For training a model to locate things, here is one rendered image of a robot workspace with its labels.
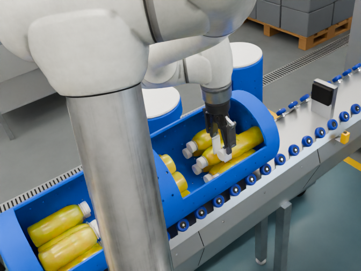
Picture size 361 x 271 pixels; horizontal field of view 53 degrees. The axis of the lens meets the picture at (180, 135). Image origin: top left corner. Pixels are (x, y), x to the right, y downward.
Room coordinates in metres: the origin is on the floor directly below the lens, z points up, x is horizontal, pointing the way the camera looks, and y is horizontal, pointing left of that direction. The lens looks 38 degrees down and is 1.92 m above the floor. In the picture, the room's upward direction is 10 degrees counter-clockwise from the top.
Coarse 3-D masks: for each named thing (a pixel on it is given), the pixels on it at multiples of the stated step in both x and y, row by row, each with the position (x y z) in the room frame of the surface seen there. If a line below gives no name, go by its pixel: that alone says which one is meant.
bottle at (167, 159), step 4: (160, 156) 0.87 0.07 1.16; (164, 156) 0.86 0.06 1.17; (168, 156) 0.85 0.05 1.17; (164, 160) 0.84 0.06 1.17; (168, 160) 0.84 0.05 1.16; (172, 160) 0.84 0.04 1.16; (168, 164) 0.83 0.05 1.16; (172, 164) 0.83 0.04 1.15; (168, 168) 0.82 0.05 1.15; (172, 168) 0.83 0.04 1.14; (172, 172) 0.83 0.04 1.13
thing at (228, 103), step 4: (228, 100) 0.88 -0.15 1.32; (208, 104) 0.87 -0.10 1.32; (212, 104) 0.87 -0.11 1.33; (216, 104) 0.86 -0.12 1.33; (220, 104) 0.86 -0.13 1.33; (224, 104) 0.86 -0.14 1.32; (228, 104) 0.87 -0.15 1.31; (208, 108) 0.87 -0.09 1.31; (212, 108) 0.86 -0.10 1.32; (216, 108) 0.86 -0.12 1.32; (220, 108) 0.86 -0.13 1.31; (224, 108) 0.86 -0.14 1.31; (228, 108) 0.87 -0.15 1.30; (208, 112) 0.87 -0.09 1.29; (212, 112) 0.86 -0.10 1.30; (216, 112) 0.86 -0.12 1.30; (220, 112) 0.86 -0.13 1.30; (224, 112) 0.86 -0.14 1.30; (216, 116) 0.89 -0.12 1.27; (220, 116) 0.87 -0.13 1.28; (224, 116) 0.86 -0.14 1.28; (228, 116) 0.86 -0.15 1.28; (220, 120) 0.87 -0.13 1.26; (224, 120) 0.86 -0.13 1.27
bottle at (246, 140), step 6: (252, 126) 1.00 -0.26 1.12; (246, 132) 0.96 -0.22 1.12; (252, 132) 0.96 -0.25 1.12; (258, 132) 0.96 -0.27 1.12; (240, 138) 0.93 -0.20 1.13; (246, 138) 0.93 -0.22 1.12; (252, 138) 0.94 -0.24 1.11; (258, 138) 0.94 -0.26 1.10; (240, 144) 0.91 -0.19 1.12; (246, 144) 0.92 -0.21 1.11; (252, 144) 0.92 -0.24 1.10; (258, 144) 0.94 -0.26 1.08; (234, 150) 0.89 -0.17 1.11; (240, 150) 0.90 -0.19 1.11; (246, 150) 0.91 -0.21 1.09; (234, 156) 0.89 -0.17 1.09
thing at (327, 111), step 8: (320, 80) 1.26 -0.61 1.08; (312, 88) 1.26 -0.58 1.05; (320, 88) 1.22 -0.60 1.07; (328, 88) 1.21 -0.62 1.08; (336, 88) 1.19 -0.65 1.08; (312, 96) 1.25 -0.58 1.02; (320, 96) 1.22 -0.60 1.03; (328, 96) 1.19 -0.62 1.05; (312, 104) 1.27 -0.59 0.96; (320, 104) 1.23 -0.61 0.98; (328, 104) 1.19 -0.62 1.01; (320, 112) 1.23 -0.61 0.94; (328, 112) 1.20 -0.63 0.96
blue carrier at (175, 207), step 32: (192, 128) 1.07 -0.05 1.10; (160, 160) 0.78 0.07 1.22; (192, 160) 1.01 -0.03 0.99; (256, 160) 0.86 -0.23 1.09; (64, 192) 0.82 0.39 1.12; (160, 192) 0.71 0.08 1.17; (192, 192) 0.74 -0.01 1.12; (0, 224) 0.63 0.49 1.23; (32, 224) 0.76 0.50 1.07; (32, 256) 0.55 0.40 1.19; (96, 256) 0.58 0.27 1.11
